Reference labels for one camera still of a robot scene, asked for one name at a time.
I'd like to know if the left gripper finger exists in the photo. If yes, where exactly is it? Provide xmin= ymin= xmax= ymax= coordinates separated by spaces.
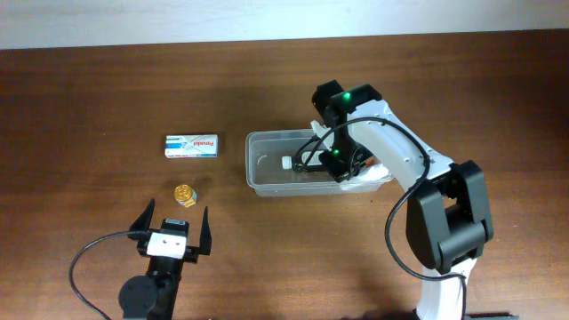
xmin=199 ymin=207 xmax=212 ymax=256
xmin=129 ymin=198 xmax=156 ymax=232

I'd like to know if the clear white sanitizer bottle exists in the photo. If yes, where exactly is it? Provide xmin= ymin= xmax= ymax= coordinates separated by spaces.
xmin=340 ymin=164 xmax=394 ymax=193

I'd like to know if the dark syrup bottle white cap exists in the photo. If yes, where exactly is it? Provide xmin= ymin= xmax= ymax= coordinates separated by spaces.
xmin=282 ymin=150 xmax=326 ymax=173

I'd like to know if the orange tube white cap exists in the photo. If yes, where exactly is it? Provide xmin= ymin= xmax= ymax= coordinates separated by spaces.
xmin=362 ymin=156 xmax=377 ymax=168

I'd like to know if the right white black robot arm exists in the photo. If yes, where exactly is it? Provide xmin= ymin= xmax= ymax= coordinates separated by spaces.
xmin=311 ymin=80 xmax=493 ymax=319

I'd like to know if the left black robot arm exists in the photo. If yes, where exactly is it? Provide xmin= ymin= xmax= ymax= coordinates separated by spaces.
xmin=118 ymin=200 xmax=212 ymax=320

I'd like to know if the clear plastic container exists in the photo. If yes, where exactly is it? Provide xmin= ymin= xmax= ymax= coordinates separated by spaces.
xmin=244 ymin=128 xmax=394 ymax=198

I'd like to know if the small gold-lidded jar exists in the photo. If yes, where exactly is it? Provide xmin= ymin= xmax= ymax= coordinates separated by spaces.
xmin=174 ymin=184 xmax=196 ymax=208

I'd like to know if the white Panadol medicine box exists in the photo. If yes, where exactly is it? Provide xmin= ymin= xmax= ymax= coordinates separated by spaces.
xmin=164 ymin=134 xmax=219 ymax=158

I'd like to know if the left black cable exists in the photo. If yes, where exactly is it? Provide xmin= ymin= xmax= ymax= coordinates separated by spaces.
xmin=68 ymin=230 xmax=148 ymax=320

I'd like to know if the black cable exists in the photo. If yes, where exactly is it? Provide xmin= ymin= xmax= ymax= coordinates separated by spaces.
xmin=68 ymin=230 xmax=148 ymax=320
xmin=293 ymin=116 xmax=468 ymax=320

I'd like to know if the right black cable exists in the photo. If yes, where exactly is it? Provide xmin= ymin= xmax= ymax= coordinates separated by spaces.
xmin=293 ymin=116 xmax=468 ymax=320

